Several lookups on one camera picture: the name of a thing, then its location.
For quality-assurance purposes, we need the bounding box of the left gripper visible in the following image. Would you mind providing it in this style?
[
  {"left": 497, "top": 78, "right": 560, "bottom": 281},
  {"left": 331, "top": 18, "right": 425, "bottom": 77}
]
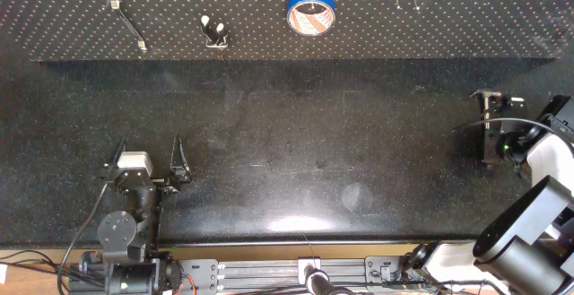
[{"left": 109, "top": 133, "right": 194, "bottom": 195}]

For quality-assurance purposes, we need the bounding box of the wrench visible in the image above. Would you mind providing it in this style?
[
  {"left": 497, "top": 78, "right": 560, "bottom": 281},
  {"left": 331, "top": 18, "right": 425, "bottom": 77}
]
[{"left": 107, "top": 0, "right": 149, "bottom": 55}]

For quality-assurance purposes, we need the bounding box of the hammer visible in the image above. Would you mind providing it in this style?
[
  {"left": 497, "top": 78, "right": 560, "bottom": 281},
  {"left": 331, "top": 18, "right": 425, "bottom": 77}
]
[{"left": 469, "top": 88, "right": 503, "bottom": 173}]

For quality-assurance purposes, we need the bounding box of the black pegboard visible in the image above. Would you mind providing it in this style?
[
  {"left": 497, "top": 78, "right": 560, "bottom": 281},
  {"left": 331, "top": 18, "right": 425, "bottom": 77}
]
[{"left": 0, "top": 0, "right": 574, "bottom": 62}]

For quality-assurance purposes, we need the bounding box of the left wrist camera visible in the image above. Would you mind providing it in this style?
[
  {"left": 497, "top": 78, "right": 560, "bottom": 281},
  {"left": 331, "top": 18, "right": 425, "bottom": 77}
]
[{"left": 116, "top": 151, "right": 153, "bottom": 173}]

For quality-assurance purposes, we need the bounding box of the black cable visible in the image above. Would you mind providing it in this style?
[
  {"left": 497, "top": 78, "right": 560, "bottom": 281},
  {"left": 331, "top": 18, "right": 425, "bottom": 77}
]
[
  {"left": 450, "top": 117, "right": 574, "bottom": 146},
  {"left": 57, "top": 182, "right": 109, "bottom": 295}
]

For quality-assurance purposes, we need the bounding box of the thin black wire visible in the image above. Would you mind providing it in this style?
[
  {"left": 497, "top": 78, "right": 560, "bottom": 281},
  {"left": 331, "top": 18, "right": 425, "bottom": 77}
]
[{"left": 0, "top": 248, "right": 73, "bottom": 287}]

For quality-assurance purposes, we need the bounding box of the mounting rail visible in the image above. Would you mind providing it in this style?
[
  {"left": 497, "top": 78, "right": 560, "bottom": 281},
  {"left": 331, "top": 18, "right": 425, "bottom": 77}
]
[{"left": 66, "top": 250, "right": 449, "bottom": 295}]

